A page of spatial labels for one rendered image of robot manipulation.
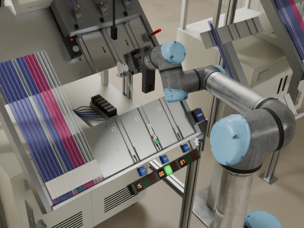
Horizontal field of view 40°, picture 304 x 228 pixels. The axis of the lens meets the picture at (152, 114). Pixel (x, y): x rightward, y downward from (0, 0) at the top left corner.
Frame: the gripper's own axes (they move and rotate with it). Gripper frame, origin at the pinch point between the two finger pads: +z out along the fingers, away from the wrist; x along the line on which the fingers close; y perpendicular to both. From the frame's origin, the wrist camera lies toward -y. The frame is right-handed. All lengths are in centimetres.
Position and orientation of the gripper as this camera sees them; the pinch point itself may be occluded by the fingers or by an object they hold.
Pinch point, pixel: (125, 74)
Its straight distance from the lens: 163.2
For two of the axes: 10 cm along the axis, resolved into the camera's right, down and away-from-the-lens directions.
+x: -7.7, 3.4, -5.3
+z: -5.4, 0.7, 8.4
